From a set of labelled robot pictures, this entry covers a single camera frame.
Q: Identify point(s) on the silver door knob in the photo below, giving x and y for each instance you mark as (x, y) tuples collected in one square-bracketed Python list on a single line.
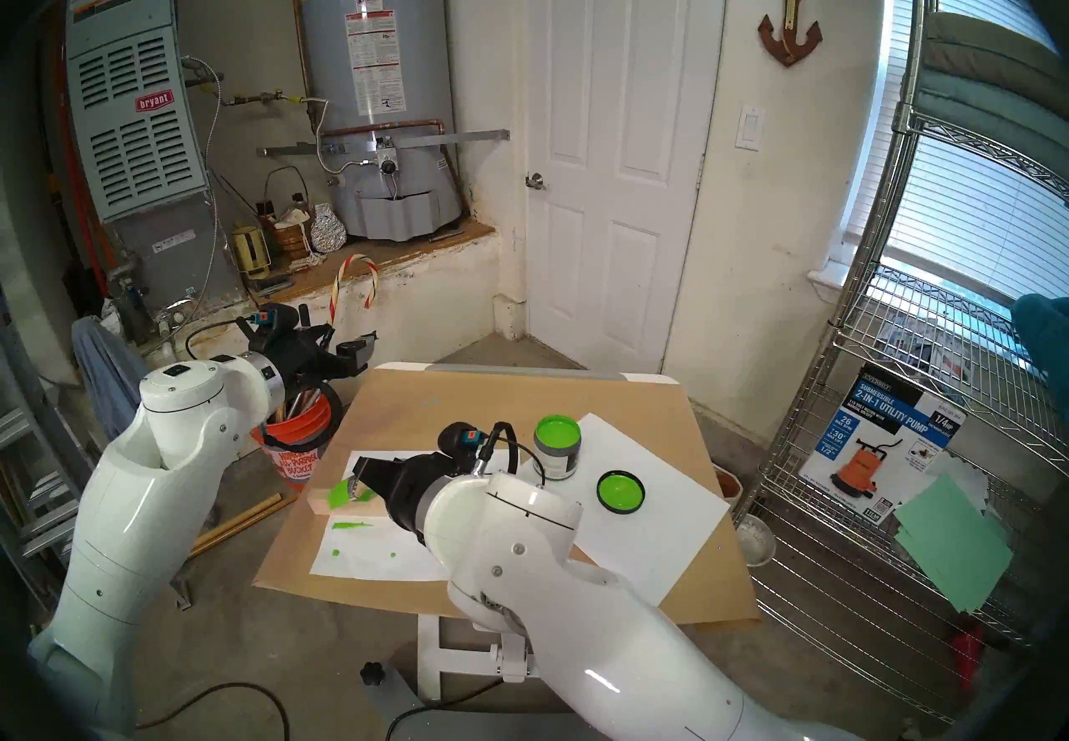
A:
[(534, 182)]

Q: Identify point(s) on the folded green cushion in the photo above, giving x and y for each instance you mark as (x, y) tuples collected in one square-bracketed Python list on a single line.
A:
[(985, 96)]

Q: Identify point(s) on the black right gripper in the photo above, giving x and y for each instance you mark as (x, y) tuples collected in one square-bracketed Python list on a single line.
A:
[(413, 489)]

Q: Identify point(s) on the blue cloth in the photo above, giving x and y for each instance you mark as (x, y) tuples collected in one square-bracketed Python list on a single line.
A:
[(108, 380)]

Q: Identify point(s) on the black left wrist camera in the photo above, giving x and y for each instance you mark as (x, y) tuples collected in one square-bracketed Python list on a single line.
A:
[(276, 318)]

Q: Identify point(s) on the white panel door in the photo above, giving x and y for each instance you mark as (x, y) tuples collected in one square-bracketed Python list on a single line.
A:
[(618, 247)]

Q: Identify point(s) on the brown pot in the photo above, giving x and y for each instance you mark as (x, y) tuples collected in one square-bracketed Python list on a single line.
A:
[(728, 485)]

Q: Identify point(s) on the wooden ledge board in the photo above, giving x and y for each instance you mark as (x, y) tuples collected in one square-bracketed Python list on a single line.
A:
[(392, 251)]

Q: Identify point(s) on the black lid with green paint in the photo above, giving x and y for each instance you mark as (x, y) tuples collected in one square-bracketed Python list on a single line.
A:
[(620, 492)]

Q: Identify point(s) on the orange plastic bucket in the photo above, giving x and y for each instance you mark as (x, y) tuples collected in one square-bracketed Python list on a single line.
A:
[(292, 464)]

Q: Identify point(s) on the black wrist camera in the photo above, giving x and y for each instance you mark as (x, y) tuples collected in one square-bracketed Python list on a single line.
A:
[(276, 318), (459, 439)]

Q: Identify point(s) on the striped candy cane decoration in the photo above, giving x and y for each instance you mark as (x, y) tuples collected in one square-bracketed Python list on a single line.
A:
[(336, 293)]

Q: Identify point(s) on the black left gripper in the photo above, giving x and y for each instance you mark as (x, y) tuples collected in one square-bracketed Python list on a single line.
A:
[(307, 359)]

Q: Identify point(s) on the white folding table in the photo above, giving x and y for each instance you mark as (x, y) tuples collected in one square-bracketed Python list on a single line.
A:
[(434, 664)]

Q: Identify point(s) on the light wood plank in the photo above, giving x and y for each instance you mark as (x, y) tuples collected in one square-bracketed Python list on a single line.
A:
[(316, 504)]

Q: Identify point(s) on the grey bryant furnace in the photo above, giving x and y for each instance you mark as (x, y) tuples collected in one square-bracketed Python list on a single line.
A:
[(134, 146)]

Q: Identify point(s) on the yellow lantern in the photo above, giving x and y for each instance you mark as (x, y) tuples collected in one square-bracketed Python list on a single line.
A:
[(249, 251)]

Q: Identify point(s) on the grey metal ladder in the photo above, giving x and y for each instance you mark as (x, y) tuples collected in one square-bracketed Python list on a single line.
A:
[(37, 514)]

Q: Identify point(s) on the foil wrapped object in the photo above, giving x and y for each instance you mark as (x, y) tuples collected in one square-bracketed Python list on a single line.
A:
[(327, 232)]

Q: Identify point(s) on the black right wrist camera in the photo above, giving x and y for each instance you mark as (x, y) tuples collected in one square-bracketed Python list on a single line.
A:
[(459, 439)]

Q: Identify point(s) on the teal cloth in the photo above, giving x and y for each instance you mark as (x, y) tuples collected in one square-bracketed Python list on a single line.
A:
[(1044, 330)]

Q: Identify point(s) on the white light switch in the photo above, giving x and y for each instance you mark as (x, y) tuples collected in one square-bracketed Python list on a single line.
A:
[(750, 128)]

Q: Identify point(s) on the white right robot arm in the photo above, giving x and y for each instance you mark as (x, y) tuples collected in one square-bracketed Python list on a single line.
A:
[(585, 622)]

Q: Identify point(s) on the white paper sheet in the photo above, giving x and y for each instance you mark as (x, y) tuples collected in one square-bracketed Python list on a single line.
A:
[(367, 556), (668, 531)]

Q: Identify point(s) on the wooden stick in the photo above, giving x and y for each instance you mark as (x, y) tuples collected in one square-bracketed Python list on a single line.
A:
[(242, 520)]

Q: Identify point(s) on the brown cardboard sheet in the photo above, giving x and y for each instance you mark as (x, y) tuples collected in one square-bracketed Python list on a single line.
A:
[(434, 405)]

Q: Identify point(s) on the gas pipe with yellow valve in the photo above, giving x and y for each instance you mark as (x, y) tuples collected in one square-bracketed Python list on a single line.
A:
[(259, 98)]

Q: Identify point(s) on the small red object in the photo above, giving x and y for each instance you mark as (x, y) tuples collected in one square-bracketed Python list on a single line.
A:
[(969, 656)]

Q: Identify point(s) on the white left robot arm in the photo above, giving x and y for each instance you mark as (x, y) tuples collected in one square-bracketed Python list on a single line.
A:
[(134, 514)]

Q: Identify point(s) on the grey can of green paint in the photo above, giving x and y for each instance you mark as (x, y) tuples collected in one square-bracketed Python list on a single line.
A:
[(555, 455)]

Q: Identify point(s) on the utility pump box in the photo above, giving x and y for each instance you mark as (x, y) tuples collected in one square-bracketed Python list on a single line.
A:
[(877, 447)]

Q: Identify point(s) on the pale bowl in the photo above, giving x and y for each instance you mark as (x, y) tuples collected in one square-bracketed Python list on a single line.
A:
[(756, 541)]

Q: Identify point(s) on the white window blinds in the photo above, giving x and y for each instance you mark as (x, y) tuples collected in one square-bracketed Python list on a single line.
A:
[(977, 222)]

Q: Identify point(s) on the green paper sheet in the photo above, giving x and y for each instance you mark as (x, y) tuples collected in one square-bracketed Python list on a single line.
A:
[(952, 547)]

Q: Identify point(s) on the dark flat tool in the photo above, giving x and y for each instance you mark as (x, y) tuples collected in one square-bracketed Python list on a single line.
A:
[(271, 284)]

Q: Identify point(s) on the grey water heater tank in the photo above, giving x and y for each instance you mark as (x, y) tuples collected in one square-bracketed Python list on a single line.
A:
[(409, 38)]

